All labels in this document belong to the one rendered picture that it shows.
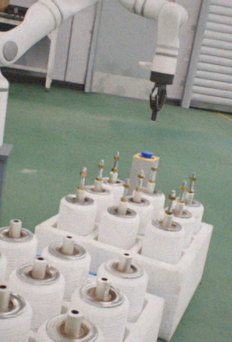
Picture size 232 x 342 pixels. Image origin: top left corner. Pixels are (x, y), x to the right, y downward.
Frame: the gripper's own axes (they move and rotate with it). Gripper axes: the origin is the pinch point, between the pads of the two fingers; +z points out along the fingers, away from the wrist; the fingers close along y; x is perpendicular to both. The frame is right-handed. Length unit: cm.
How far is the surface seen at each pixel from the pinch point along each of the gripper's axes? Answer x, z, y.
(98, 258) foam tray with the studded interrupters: -6, 30, -49
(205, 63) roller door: 79, -12, 494
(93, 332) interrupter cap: -22, 19, -93
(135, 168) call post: 2.2, 17.5, -3.4
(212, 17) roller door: 82, -68, 491
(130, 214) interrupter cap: -9.5, 19.4, -41.3
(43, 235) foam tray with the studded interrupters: 10, 29, -48
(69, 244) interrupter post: -7, 17, -72
